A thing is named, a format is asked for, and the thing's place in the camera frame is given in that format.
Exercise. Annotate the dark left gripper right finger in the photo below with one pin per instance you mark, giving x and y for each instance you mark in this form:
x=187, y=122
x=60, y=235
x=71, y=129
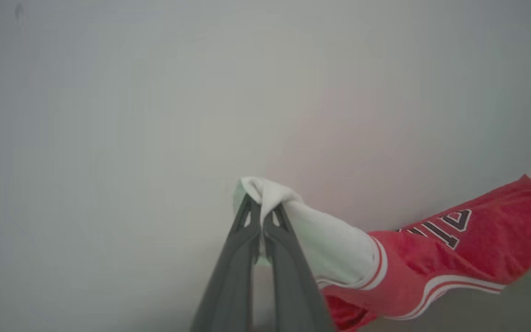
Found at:
x=293, y=286

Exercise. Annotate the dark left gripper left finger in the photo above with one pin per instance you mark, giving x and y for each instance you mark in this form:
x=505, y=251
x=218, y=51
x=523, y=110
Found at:
x=231, y=276

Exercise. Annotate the red and white basketball jersey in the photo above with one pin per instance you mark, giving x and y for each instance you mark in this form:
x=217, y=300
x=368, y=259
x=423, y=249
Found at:
x=431, y=263

